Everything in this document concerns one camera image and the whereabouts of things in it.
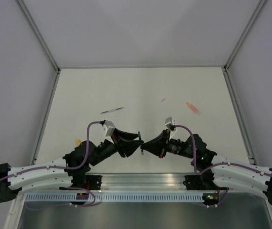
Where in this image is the aluminium frame post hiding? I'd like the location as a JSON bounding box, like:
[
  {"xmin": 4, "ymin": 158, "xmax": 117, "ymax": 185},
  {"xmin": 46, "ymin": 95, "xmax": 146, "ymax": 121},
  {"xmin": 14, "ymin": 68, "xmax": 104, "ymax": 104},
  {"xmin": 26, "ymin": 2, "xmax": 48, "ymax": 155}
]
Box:
[
  {"xmin": 223, "ymin": 0, "xmax": 269, "ymax": 72},
  {"xmin": 15, "ymin": 0, "xmax": 60, "ymax": 73}
]

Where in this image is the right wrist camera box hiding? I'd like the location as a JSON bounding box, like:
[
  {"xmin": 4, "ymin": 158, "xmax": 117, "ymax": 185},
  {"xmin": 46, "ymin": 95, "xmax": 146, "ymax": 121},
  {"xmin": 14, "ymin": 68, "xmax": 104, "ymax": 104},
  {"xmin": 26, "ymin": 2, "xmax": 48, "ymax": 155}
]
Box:
[{"xmin": 165, "ymin": 117, "xmax": 176, "ymax": 132}]

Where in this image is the orange highlighter pen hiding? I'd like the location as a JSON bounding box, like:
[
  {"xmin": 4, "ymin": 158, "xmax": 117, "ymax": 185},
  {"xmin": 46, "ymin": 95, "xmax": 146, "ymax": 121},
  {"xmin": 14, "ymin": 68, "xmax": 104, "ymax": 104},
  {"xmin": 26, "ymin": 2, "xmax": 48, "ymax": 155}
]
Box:
[{"xmin": 186, "ymin": 102, "xmax": 201, "ymax": 115}]

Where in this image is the green gel pen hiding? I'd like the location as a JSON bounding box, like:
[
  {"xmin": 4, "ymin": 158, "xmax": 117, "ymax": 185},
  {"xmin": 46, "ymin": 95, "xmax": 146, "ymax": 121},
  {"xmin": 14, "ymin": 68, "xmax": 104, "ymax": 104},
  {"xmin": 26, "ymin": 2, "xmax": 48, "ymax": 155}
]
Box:
[{"xmin": 137, "ymin": 130, "xmax": 144, "ymax": 156}]

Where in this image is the white slotted cable duct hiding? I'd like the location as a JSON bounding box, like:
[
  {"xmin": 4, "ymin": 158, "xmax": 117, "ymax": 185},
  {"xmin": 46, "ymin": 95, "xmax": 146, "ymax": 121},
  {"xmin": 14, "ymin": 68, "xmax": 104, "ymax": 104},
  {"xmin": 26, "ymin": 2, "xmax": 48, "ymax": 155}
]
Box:
[{"xmin": 25, "ymin": 192, "xmax": 204, "ymax": 203}]

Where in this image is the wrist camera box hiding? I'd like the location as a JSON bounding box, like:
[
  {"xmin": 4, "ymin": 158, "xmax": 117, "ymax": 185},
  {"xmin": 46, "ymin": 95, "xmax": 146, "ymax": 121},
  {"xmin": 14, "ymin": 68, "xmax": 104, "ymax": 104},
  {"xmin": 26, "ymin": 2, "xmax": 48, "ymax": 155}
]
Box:
[
  {"xmin": 101, "ymin": 120, "xmax": 115, "ymax": 138},
  {"xmin": 165, "ymin": 117, "xmax": 176, "ymax": 132}
]

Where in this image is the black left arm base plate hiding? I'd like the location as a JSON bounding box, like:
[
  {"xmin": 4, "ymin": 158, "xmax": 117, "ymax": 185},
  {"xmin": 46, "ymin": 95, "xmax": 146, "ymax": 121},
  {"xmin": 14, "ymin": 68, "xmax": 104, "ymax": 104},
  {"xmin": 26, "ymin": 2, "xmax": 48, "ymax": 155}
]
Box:
[{"xmin": 59, "ymin": 175, "xmax": 102, "ymax": 190}]

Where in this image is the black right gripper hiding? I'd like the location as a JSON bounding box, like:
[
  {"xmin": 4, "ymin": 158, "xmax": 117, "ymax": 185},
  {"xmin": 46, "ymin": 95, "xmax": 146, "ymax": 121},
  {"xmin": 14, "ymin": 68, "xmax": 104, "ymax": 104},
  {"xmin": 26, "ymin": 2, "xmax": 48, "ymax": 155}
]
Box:
[{"xmin": 141, "ymin": 129, "xmax": 194, "ymax": 159}]

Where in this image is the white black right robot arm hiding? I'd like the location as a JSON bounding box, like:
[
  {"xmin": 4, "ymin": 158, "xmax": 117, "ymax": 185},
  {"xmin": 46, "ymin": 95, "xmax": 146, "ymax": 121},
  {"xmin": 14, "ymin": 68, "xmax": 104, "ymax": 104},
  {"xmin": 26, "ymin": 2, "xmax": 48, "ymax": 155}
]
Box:
[{"xmin": 141, "ymin": 130, "xmax": 272, "ymax": 205}]

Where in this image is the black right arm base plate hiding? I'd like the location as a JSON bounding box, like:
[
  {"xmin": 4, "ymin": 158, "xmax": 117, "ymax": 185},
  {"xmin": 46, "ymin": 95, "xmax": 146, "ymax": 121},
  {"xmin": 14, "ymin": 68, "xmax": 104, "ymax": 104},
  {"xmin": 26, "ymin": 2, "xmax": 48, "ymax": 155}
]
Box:
[{"xmin": 183, "ymin": 175, "xmax": 227, "ymax": 191}]

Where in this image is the right aluminium frame post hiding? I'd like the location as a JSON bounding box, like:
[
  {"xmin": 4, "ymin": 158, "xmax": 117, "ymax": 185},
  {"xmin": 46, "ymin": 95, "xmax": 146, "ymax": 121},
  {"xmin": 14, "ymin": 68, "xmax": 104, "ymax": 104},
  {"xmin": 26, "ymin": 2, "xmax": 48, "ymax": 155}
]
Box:
[{"xmin": 223, "ymin": 0, "xmax": 269, "ymax": 72}]

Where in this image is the left aluminium frame post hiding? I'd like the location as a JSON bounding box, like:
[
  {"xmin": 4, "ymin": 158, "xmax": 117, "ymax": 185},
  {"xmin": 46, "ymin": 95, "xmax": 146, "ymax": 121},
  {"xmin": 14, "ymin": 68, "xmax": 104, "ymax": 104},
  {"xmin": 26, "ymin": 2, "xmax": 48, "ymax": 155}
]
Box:
[{"xmin": 15, "ymin": 0, "xmax": 60, "ymax": 73}]

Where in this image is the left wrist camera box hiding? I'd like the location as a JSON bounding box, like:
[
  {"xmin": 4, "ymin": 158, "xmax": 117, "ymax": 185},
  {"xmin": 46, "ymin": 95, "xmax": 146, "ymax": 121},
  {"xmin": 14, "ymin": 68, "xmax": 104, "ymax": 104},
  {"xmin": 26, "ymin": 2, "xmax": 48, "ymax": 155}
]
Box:
[{"xmin": 101, "ymin": 120, "xmax": 115, "ymax": 138}]

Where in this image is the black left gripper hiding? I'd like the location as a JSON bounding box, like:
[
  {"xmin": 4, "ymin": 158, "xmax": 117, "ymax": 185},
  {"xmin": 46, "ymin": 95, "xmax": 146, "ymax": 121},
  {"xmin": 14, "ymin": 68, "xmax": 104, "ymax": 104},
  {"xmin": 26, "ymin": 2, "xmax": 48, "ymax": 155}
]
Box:
[{"xmin": 91, "ymin": 128, "xmax": 145, "ymax": 167}]

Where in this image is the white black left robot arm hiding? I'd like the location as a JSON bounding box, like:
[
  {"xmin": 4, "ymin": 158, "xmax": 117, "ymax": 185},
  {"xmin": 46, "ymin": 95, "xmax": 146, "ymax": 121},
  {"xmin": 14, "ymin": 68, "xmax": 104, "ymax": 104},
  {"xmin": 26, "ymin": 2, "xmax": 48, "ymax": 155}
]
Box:
[{"xmin": 0, "ymin": 129, "xmax": 144, "ymax": 203}]

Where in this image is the aluminium mounting rail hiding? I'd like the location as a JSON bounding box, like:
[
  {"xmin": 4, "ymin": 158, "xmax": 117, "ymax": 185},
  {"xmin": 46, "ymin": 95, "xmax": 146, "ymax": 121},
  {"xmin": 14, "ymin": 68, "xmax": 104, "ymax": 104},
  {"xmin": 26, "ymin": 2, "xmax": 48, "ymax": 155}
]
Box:
[{"xmin": 19, "ymin": 173, "xmax": 272, "ymax": 191}]

